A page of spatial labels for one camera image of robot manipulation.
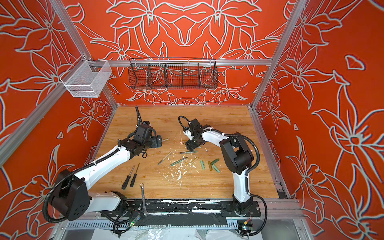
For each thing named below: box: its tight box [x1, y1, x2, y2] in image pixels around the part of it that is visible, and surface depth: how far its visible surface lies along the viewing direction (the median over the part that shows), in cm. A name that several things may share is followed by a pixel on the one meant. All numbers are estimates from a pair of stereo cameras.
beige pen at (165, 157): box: [157, 150, 173, 166], surface depth 92 cm
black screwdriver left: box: [121, 165, 136, 190], surface depth 83 cm
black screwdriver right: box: [130, 162, 140, 188], surface depth 84 cm
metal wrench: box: [139, 183, 148, 217], surface depth 77 cm
